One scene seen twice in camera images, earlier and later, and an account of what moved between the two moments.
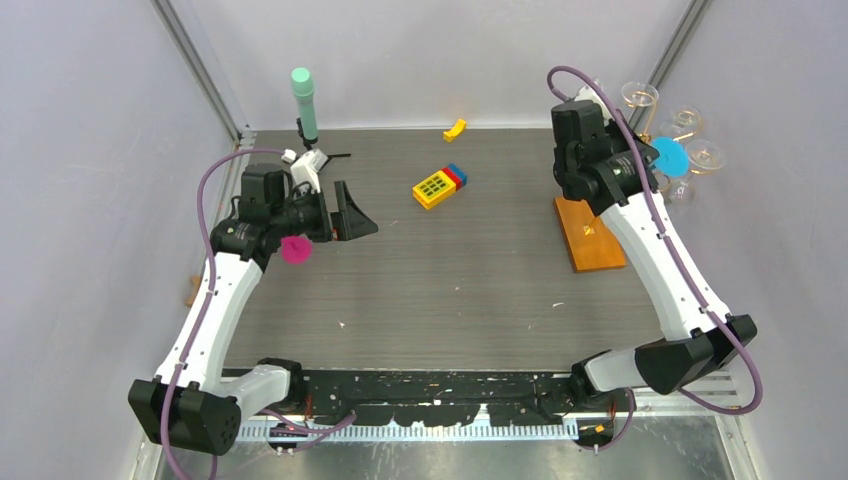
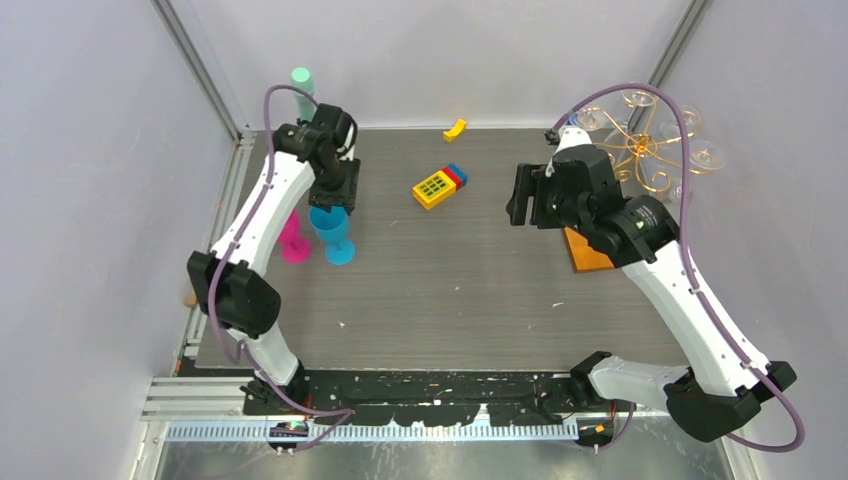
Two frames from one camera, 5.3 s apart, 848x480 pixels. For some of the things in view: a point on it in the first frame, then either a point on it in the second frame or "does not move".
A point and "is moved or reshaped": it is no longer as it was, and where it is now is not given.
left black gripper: [350, 222] -> [341, 197]
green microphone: [302, 88] does not move
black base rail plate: [444, 398] does not move
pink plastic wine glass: [296, 249] does not move
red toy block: [456, 179] does not move
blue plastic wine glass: [674, 158] is moved or reshaped
